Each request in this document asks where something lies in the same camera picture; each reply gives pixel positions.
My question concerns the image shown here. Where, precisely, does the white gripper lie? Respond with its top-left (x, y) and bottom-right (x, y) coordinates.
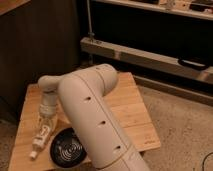
top-left (36, 92), bottom-right (57, 132)

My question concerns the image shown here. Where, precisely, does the white plastic bottle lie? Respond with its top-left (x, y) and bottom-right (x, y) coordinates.
top-left (29, 118), bottom-right (52, 160)

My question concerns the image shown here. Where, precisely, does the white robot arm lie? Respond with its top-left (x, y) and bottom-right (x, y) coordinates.
top-left (38, 64), bottom-right (150, 171)

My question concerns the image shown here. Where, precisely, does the black ceramic bowl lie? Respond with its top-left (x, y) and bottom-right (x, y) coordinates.
top-left (50, 128), bottom-right (87, 168)

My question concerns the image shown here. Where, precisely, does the wooden table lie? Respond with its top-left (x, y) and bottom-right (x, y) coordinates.
top-left (8, 73), bottom-right (161, 171)

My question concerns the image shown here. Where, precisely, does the metal pole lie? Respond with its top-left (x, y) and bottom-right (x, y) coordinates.
top-left (86, 0), bottom-right (94, 42)

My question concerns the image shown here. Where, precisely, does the grey metal beam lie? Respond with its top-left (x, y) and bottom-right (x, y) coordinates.
top-left (80, 37), bottom-right (213, 84)

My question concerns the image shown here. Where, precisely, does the wooden shelf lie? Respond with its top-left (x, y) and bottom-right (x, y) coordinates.
top-left (93, 0), bottom-right (213, 21)

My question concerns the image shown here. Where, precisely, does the black handle object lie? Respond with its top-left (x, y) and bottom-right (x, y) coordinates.
top-left (177, 58), bottom-right (210, 71)

